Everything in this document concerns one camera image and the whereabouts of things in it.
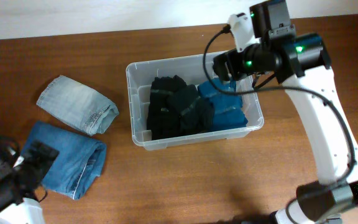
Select blue jeans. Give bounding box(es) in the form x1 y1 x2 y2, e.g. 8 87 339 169
22 121 107 200

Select clear plastic storage bin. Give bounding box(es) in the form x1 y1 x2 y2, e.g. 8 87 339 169
126 54 264 151

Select teal garment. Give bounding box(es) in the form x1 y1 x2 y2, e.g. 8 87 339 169
198 81 248 131

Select light grey jeans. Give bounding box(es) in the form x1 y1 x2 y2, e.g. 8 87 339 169
36 75 119 136

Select dark grey garment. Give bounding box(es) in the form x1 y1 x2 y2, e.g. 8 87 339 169
167 85 214 135

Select black garment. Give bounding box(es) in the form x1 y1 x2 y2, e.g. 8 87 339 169
147 75 186 140

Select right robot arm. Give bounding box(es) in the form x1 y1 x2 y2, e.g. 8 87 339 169
213 1 358 223

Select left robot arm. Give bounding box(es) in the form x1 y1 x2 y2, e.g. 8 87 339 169
0 136 59 223

